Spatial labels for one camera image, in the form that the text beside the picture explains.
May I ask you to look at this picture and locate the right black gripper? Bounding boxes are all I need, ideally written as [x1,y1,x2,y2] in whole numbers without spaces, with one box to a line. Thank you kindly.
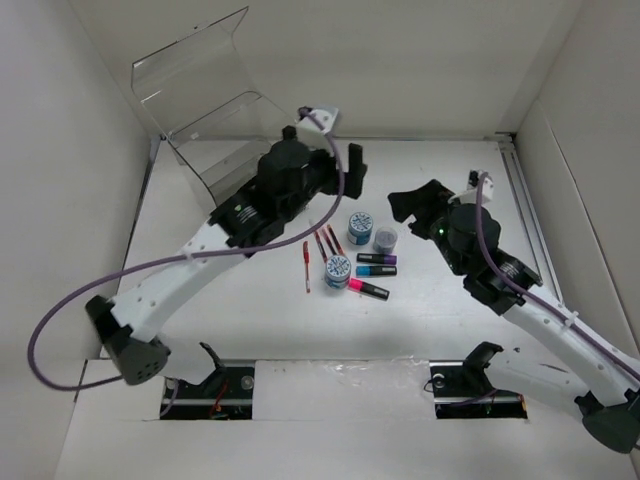
[389,179,467,276]

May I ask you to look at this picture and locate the clear acrylic drawer organizer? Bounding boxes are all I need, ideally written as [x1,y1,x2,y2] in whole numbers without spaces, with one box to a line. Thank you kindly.
[131,8,293,212]

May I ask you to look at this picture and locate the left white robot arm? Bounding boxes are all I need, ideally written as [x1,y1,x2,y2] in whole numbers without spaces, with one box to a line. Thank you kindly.
[85,138,367,385]

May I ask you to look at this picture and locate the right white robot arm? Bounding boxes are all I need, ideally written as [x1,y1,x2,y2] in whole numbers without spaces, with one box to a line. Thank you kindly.
[388,173,639,454]

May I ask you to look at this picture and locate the blue tape jar upper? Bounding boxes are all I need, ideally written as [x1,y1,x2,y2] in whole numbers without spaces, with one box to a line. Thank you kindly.
[347,212,374,246]

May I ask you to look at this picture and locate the blue tape jar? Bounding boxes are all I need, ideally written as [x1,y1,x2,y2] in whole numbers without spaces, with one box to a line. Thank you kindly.
[347,212,374,246]
[324,255,352,289]

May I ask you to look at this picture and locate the clear jar purple contents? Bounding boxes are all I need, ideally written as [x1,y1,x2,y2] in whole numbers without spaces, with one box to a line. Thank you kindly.
[373,227,398,254]

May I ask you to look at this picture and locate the red pen middle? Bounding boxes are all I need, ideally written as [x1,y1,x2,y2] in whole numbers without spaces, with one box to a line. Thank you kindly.
[319,227,342,256]

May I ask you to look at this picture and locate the purple highlighter marker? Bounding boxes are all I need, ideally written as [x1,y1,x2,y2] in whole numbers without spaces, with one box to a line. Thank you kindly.
[356,253,397,266]

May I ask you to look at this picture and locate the red pen right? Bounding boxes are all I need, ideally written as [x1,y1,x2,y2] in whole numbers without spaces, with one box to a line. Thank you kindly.
[325,224,345,256]

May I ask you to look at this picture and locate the red pen white cap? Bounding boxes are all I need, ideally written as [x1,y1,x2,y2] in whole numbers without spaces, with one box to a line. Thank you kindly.
[314,230,329,264]

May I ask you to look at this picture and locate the red pen lying apart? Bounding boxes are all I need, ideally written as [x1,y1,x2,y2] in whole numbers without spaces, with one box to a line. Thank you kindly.
[302,240,311,294]

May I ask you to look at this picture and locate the blue highlighter marker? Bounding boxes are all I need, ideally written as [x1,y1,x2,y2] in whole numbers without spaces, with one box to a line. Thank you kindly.
[355,265,398,278]

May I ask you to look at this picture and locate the blue tape jar lower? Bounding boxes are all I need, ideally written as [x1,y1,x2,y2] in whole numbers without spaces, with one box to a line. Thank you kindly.
[324,255,352,289]

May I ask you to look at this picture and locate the pink highlighter marker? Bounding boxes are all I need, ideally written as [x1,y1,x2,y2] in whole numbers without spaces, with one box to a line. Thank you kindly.
[349,278,390,301]

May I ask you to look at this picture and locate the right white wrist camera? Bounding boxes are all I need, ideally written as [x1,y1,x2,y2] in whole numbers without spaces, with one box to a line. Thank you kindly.
[453,170,494,205]

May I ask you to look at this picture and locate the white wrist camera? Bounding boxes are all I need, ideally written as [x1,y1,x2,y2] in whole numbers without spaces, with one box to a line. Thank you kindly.
[453,170,494,205]
[295,105,341,152]

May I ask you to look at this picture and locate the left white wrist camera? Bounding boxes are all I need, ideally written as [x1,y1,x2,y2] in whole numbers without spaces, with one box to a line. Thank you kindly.
[295,105,341,152]

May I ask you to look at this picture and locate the right aluminium rail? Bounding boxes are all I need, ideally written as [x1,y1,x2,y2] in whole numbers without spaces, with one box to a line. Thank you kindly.
[482,134,566,310]

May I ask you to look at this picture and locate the aluminium rail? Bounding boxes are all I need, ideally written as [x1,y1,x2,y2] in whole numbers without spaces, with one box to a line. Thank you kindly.
[482,134,566,310]
[162,358,526,421]

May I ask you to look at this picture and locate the front aluminium rail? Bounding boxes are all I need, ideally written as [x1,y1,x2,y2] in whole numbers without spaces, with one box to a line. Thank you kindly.
[162,358,526,421]

